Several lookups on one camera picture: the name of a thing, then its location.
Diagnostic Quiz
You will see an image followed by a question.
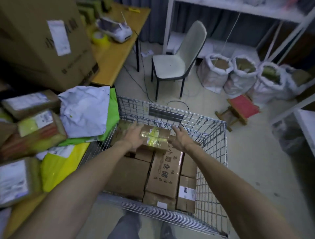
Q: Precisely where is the taped parcel with yellow label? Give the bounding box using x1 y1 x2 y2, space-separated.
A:
0 109 67 160

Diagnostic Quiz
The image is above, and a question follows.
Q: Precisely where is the person's right forearm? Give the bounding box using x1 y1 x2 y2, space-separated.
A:
186 145 299 239

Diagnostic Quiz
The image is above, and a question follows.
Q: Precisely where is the white plastic mailer bag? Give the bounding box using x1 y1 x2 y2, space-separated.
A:
58 86 110 139

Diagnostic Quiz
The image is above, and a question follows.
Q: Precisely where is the yellow plastic mailer bag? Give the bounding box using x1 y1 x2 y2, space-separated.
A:
39 142 90 193

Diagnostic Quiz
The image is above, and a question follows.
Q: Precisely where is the low cardboard box small label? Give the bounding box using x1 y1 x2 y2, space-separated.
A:
142 191 177 211

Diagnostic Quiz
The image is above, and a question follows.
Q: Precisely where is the white metal shelf rack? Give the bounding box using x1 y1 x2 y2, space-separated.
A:
162 0 315 65

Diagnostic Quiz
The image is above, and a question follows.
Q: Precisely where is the cardboard box with yellow tape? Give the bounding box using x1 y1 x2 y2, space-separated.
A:
111 120 178 152

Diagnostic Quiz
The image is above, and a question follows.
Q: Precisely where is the white shelf board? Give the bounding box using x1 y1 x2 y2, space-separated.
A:
269 93 315 158

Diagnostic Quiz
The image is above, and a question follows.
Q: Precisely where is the clear plastic bag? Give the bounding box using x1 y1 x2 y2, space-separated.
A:
271 116 306 156

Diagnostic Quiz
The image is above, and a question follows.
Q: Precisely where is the silver wire mesh cart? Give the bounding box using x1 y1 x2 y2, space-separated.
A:
78 95 229 238

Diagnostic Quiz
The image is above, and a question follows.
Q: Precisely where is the small red folding stool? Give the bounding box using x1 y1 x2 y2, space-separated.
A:
215 95 261 132

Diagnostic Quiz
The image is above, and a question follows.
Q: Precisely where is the brown parcel with white label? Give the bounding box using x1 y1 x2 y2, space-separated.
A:
1 90 61 120

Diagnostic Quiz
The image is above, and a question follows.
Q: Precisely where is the white label printer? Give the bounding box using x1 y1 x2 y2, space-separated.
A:
95 11 133 44

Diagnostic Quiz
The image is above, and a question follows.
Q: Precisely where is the flat cardboard box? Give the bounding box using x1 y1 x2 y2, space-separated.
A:
181 153 199 178

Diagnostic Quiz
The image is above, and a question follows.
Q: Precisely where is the long printed cardboard box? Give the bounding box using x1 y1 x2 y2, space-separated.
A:
145 147 184 199

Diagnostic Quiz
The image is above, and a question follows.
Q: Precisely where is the person's leg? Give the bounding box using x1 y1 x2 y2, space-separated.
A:
160 222 177 239
107 211 142 239

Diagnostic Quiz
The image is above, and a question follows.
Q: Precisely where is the cardboard box with white label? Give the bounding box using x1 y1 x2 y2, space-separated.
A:
176 175 197 214

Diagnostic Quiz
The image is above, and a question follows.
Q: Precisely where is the person's left forearm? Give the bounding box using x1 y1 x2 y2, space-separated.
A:
10 141 138 239

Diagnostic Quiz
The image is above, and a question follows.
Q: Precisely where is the large parcel with white label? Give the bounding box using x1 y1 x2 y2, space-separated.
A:
0 157 43 209

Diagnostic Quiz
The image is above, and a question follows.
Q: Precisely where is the person's right leg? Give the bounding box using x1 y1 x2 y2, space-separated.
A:
160 222 177 239

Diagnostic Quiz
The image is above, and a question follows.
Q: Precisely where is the yellow tape roll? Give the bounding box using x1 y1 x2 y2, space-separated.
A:
92 31 110 47

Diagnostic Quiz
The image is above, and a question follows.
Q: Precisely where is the plain wide cardboard box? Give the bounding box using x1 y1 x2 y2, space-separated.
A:
105 156 152 199

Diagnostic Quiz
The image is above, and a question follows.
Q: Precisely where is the wooden table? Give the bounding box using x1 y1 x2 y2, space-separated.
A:
84 2 151 87

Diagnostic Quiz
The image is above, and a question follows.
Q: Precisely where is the white woven sack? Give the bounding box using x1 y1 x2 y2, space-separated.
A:
197 53 234 94
247 62 289 104
223 55 259 96
280 65 313 100

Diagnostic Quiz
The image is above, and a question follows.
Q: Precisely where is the green plastic mailer bag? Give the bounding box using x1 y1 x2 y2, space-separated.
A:
58 88 120 147

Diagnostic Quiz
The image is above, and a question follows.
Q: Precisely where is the white cushioned chair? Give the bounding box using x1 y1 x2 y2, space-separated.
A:
151 20 207 101

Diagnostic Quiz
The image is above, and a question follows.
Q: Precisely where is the person's right hand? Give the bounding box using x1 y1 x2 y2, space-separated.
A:
168 125 195 152

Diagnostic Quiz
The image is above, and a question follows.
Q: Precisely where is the large brown cardboard carton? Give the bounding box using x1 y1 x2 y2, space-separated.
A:
0 0 99 92

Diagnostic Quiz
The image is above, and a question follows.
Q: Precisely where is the small plain cardboard box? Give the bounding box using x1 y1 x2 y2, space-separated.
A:
134 146 155 163

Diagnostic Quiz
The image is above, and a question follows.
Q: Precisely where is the person's left hand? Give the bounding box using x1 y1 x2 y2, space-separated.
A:
122 122 146 150

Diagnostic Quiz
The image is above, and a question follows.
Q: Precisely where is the person's left leg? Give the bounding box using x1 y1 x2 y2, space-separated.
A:
107 211 142 239

